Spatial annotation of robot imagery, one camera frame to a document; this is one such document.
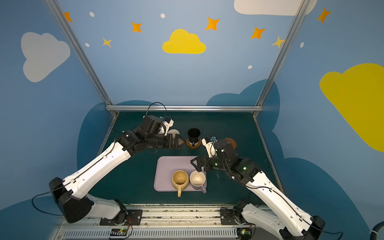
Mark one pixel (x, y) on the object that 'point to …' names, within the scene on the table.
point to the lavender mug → (197, 180)
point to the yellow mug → (180, 180)
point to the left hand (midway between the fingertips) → (179, 139)
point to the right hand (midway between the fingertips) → (200, 157)
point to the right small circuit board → (244, 233)
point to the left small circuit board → (118, 232)
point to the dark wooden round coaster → (190, 145)
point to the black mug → (194, 136)
